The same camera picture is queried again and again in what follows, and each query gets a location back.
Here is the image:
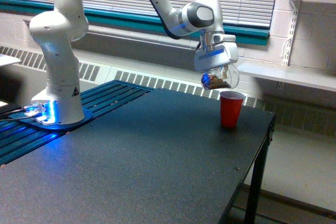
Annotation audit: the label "white shelf wall rail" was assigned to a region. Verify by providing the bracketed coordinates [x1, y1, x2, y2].
[278, 0, 307, 90]

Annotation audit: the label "lower white wall shelf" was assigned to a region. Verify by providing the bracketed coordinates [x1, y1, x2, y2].
[238, 61, 335, 92]

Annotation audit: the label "red plastic cup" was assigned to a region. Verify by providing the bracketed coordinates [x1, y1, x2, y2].
[220, 91, 245, 129]

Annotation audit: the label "white baseboard radiator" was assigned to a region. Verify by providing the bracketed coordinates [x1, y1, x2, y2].
[1, 46, 335, 136]

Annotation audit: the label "clear cup with nuts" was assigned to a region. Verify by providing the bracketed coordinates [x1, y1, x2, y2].
[201, 64, 239, 90]

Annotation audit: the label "black cables at base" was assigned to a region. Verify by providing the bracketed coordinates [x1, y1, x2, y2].
[0, 105, 35, 122]

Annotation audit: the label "white object at left edge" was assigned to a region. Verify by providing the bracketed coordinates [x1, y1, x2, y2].
[0, 54, 21, 67]

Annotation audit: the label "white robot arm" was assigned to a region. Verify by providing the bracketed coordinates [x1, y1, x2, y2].
[25, 0, 238, 126]

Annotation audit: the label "teal window sill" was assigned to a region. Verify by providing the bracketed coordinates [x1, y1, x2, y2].
[1, 0, 269, 46]

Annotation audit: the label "black table leg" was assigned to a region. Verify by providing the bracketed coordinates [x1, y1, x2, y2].
[244, 118, 276, 223]

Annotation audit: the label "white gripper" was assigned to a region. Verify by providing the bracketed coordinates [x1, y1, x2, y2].
[194, 31, 238, 79]

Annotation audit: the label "blue slotted aluminium rail bed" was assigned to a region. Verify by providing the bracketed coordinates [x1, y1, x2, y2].
[1, 80, 152, 165]

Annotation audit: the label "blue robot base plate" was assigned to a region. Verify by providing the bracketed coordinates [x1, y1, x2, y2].
[19, 109, 93, 131]

